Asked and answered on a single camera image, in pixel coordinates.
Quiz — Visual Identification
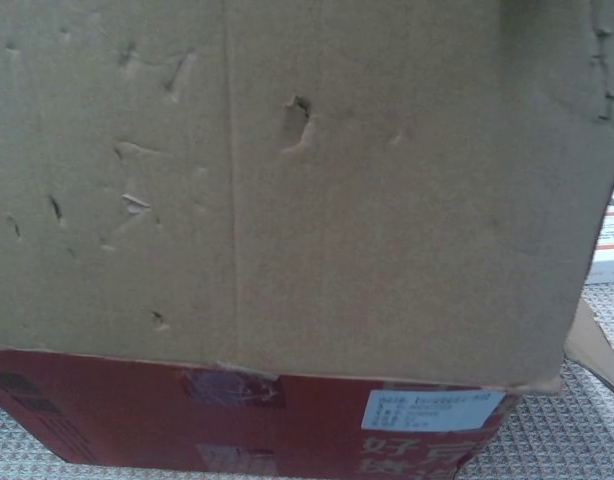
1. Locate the red brown cardboard box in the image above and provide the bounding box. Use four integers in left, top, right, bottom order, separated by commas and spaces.
0, 0, 614, 480

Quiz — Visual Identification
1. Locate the flat white product box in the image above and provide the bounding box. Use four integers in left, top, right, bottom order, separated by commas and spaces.
584, 187, 614, 286

